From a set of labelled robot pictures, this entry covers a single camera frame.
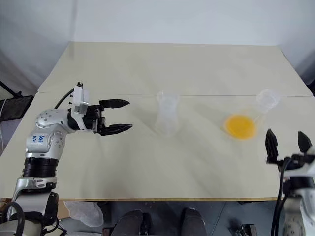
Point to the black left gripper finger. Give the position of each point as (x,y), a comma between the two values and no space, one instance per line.
(114,103)
(116,129)

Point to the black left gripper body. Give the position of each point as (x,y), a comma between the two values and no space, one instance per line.
(93,119)

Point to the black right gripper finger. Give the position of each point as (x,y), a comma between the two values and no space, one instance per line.
(304,146)
(271,147)

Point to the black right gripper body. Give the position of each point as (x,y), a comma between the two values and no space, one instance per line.
(295,163)

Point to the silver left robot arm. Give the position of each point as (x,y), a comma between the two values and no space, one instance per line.
(44,145)

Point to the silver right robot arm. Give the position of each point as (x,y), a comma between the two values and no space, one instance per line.
(299,214)

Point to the clear flask with orange liquid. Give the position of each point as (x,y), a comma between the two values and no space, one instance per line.
(240,126)

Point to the small black device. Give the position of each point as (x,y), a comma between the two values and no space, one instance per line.
(244,228)

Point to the translucent plastic bag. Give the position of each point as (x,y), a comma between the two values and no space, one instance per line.
(85,214)

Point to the dark rounded shape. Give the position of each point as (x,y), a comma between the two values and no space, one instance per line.
(194,222)
(131,223)

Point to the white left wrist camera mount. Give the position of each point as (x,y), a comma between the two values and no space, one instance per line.
(79,99)

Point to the black stand with frame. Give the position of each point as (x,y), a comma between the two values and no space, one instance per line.
(14,107)

